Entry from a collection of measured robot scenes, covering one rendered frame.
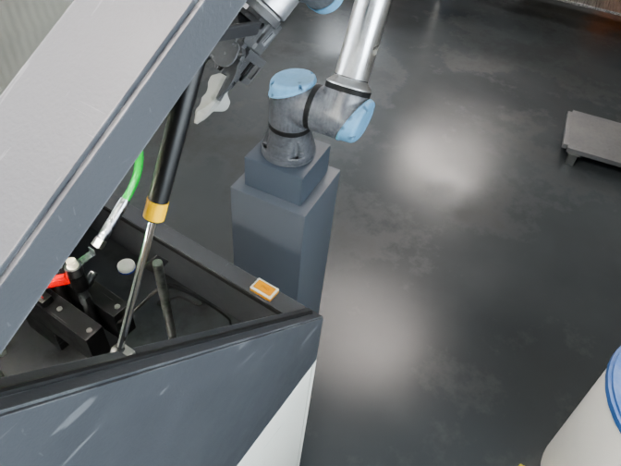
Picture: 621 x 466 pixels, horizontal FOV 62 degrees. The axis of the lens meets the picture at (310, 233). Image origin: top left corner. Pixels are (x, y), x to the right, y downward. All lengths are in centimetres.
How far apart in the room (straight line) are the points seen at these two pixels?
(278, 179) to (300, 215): 12
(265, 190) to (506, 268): 145
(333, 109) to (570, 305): 165
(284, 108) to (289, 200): 27
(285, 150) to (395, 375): 107
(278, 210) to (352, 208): 123
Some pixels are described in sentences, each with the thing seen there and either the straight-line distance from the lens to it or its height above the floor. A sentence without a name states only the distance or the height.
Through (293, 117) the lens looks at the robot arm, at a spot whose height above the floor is 105.
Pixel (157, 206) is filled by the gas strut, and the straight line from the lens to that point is 47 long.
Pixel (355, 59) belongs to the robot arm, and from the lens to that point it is 129.
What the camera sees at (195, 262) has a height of 95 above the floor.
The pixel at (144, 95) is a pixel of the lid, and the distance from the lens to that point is 34.
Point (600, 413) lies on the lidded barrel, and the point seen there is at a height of 49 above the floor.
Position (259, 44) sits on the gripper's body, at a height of 138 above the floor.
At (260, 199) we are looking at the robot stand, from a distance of 147.
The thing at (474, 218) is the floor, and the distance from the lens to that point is 279.
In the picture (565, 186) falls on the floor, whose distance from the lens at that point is 324.
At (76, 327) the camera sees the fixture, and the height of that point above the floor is 98.
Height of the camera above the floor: 179
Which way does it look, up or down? 46 degrees down
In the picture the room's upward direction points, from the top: 6 degrees clockwise
